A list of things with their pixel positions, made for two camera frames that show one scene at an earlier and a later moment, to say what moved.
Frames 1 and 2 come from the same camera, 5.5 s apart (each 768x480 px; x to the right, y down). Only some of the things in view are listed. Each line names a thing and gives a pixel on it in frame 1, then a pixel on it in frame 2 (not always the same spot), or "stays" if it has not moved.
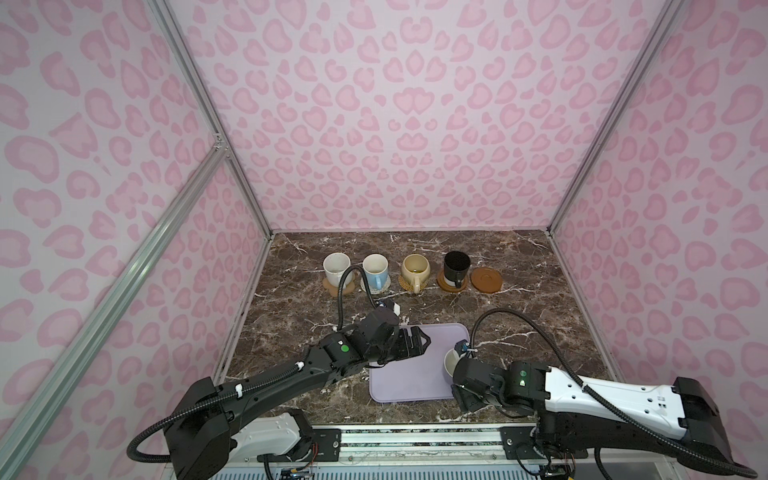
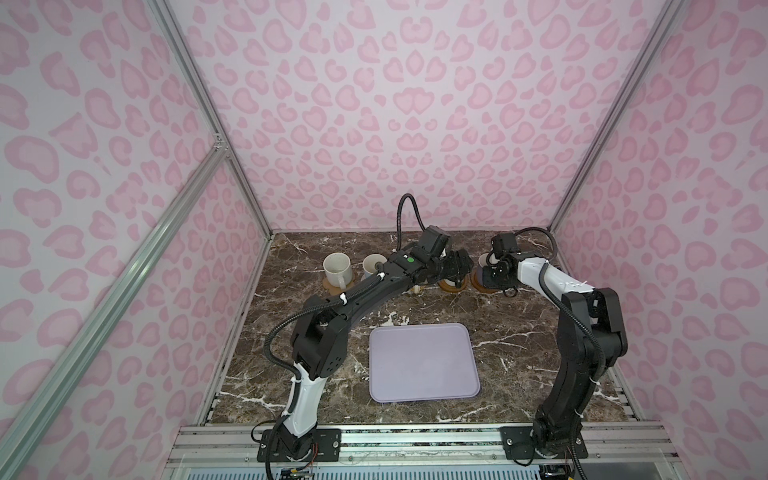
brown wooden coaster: x=486 y=280 stays
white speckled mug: x=335 y=266 stays
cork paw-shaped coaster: x=349 y=288 stays
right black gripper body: x=471 y=401 to x=494 y=278
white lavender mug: x=450 y=360 to x=482 y=261
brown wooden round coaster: x=440 y=280 stays
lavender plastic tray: x=423 y=377 stays
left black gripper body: x=397 y=347 to x=448 y=266
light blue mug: x=375 y=267 stays
